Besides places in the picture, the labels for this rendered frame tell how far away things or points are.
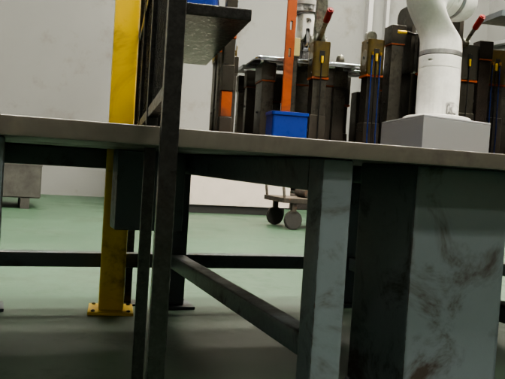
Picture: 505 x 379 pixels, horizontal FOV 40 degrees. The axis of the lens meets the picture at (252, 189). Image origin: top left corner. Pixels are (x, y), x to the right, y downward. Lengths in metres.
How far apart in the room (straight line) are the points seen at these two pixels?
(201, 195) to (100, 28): 3.58
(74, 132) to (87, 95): 9.55
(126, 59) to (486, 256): 1.60
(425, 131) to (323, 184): 0.42
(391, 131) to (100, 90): 9.15
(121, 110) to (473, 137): 1.44
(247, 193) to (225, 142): 7.40
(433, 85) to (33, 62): 9.28
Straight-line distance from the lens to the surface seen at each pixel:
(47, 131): 1.43
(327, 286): 1.67
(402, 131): 2.02
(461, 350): 2.03
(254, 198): 8.93
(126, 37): 2.90
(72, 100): 10.95
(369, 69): 2.36
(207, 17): 1.85
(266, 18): 11.85
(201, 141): 1.48
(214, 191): 8.75
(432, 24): 2.08
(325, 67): 2.35
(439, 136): 1.97
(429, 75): 2.05
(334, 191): 1.65
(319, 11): 2.41
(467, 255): 1.98
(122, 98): 2.87
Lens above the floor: 0.63
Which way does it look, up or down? 2 degrees down
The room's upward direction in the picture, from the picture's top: 4 degrees clockwise
